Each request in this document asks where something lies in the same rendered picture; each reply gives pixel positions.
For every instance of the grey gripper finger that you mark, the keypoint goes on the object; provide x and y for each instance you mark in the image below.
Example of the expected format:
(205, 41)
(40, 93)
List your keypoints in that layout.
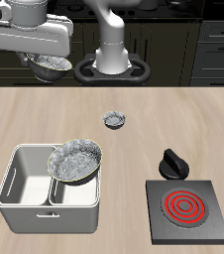
(22, 58)

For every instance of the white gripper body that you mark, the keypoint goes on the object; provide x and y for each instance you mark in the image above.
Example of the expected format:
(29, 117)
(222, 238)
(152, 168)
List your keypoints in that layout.
(34, 39)

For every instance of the medium grey speckled bowl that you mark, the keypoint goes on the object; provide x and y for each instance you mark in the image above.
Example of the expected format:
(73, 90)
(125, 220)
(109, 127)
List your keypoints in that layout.
(49, 70)

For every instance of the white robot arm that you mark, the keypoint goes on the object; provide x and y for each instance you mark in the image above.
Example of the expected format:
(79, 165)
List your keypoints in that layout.
(112, 49)

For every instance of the small grey speckled bowl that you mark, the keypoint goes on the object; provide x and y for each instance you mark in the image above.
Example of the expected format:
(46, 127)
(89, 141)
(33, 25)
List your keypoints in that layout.
(114, 120)

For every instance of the large grey speckled bowl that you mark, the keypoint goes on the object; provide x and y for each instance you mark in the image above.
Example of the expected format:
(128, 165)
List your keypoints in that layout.
(73, 162)

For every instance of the white two-bin basket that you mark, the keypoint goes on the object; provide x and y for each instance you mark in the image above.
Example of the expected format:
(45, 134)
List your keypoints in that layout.
(34, 215)

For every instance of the dark kitchen cupboards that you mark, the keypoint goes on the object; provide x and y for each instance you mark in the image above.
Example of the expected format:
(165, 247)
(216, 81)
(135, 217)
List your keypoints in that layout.
(216, 49)

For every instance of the round black knob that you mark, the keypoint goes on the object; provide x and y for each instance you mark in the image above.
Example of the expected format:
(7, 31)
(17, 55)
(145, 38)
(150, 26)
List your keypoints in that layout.
(173, 167)

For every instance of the dark grey stove plate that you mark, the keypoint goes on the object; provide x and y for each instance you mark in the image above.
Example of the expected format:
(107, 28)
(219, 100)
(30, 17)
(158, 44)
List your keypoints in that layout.
(186, 225)

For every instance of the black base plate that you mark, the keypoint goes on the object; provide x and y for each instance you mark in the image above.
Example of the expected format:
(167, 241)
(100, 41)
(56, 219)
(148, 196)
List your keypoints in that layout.
(84, 74)

